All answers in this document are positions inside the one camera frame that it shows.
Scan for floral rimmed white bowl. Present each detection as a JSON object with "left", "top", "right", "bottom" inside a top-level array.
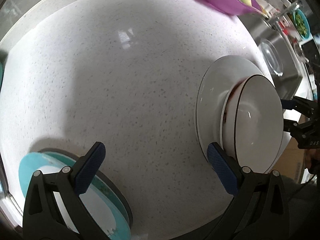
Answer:
[{"left": 220, "top": 74, "right": 264, "bottom": 158}]

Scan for plain white plate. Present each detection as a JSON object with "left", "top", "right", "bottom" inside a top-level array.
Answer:
[{"left": 40, "top": 148, "right": 133, "bottom": 229}]

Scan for chrome faucet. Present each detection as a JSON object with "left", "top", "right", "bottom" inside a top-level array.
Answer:
[{"left": 265, "top": 1, "right": 302, "bottom": 25}]

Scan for small white bowl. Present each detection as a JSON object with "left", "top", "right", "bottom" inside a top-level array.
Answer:
[{"left": 234, "top": 75, "right": 284, "bottom": 173}]

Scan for large white bowl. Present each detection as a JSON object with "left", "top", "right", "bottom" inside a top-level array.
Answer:
[{"left": 195, "top": 55, "right": 262, "bottom": 158}]

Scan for teal bowl with greens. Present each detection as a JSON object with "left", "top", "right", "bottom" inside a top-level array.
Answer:
[{"left": 0, "top": 49, "right": 8, "bottom": 88}]

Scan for person right hand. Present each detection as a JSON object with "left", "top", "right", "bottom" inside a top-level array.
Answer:
[{"left": 305, "top": 149, "right": 319, "bottom": 174}]

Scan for stainless steel sink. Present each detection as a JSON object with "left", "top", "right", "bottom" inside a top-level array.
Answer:
[{"left": 239, "top": 14, "right": 303, "bottom": 100}]

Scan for teal floral plate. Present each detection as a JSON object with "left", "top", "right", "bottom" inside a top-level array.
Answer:
[{"left": 18, "top": 152, "right": 131, "bottom": 239}]

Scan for teal bowl chopped greens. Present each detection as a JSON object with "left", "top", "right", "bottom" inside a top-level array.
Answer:
[{"left": 291, "top": 9, "right": 310, "bottom": 40}]

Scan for steel bowl in sink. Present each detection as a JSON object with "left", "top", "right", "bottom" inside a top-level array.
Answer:
[{"left": 258, "top": 39, "right": 284, "bottom": 77}]

